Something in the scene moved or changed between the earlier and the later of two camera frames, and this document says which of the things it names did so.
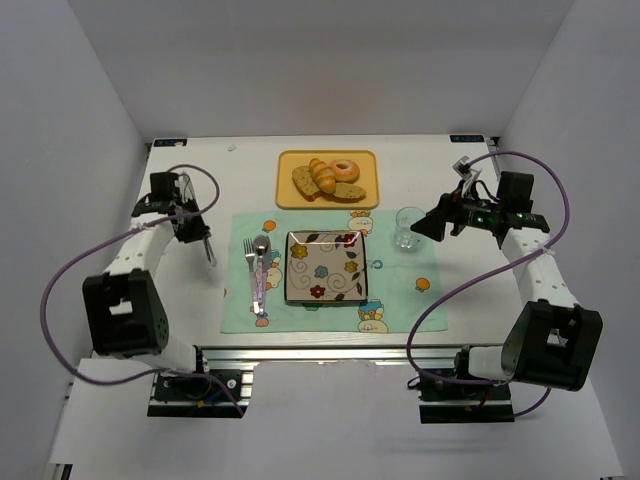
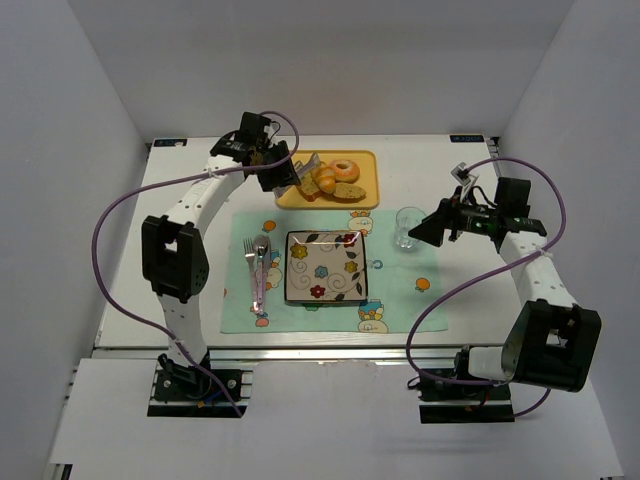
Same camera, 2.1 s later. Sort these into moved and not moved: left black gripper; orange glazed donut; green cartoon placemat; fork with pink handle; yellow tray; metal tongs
Moved: left black gripper; metal tongs
Not moved: yellow tray; fork with pink handle; orange glazed donut; green cartoon placemat
